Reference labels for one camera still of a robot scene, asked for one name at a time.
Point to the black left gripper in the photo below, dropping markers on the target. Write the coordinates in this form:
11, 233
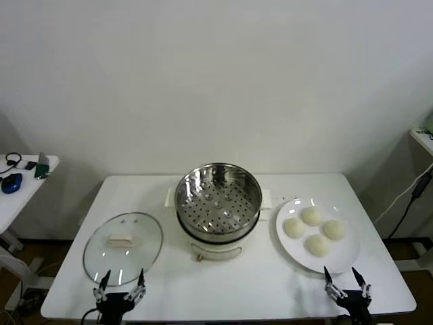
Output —
113, 306

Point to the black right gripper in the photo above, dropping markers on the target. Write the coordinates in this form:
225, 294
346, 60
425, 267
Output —
355, 304

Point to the white steamed baozi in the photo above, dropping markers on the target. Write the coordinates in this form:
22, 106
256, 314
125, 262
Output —
318, 244
312, 215
294, 227
334, 229

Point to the stainless steel steamer basket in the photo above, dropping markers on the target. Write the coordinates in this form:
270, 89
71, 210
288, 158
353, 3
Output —
216, 210

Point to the white round plate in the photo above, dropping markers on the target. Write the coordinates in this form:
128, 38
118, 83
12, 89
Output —
338, 257

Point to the dark floor power strip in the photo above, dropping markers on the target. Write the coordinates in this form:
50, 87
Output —
32, 298

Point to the white side table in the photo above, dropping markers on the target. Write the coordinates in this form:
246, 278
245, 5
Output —
20, 203

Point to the green and grey board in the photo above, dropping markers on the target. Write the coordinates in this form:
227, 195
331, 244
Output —
41, 169

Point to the small black device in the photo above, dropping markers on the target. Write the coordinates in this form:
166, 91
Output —
30, 165

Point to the blue computer mouse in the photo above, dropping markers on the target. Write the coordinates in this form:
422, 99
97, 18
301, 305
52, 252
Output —
11, 183

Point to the small white device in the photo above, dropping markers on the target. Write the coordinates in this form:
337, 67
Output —
22, 165

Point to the small dark shelf item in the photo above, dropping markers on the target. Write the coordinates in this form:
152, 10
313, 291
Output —
427, 133

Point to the pale green object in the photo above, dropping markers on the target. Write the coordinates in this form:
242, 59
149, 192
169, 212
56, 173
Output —
429, 122

